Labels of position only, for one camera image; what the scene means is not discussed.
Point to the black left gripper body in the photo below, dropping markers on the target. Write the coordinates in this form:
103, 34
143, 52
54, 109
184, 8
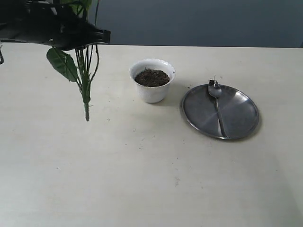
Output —
38, 22

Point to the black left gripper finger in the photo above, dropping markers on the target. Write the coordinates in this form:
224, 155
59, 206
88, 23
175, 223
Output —
88, 34

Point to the artificial red anthurium plant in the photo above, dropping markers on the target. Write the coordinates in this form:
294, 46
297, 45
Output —
77, 64

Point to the stainless steel spork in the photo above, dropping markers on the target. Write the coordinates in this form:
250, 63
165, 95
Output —
215, 91

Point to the dark brown potting soil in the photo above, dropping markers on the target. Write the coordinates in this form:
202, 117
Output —
152, 78

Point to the white plastic flower pot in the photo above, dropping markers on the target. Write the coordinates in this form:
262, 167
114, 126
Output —
152, 95

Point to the round stainless steel plate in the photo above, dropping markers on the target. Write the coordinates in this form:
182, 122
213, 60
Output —
237, 117

